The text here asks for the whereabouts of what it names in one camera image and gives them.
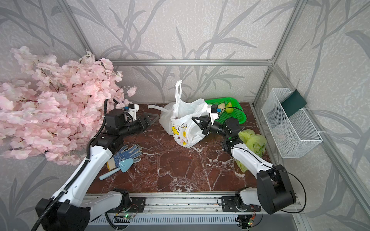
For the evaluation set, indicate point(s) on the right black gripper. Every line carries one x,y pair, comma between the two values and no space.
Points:
204,123

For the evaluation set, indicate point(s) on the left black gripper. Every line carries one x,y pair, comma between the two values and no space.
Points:
147,123

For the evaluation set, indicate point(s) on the white printed plastic bag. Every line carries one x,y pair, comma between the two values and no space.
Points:
185,131

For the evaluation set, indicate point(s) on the light green plastic bag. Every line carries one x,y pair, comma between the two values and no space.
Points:
254,144

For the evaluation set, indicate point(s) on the white cartoon plastic bag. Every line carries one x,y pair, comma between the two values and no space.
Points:
169,117

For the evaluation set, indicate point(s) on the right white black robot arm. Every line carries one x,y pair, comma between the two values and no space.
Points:
274,190

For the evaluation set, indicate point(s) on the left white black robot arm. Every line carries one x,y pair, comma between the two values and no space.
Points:
65,210

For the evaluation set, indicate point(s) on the cream pear top centre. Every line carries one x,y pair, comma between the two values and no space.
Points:
221,107

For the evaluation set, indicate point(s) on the green pear top right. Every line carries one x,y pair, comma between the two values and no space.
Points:
229,108

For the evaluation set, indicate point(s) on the green plastic basket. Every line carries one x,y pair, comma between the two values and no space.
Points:
238,112

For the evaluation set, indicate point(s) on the light blue spatula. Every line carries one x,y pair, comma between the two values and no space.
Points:
124,165

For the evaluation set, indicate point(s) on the dark green card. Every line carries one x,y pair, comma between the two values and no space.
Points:
293,103

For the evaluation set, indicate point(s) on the pink artificial blossom tree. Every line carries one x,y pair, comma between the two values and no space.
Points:
61,109

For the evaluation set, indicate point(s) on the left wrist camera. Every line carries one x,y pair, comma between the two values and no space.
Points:
132,110

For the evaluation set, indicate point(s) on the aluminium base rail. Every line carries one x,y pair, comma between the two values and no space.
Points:
186,208

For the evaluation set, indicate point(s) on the white wire mesh basket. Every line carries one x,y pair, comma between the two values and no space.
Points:
294,135

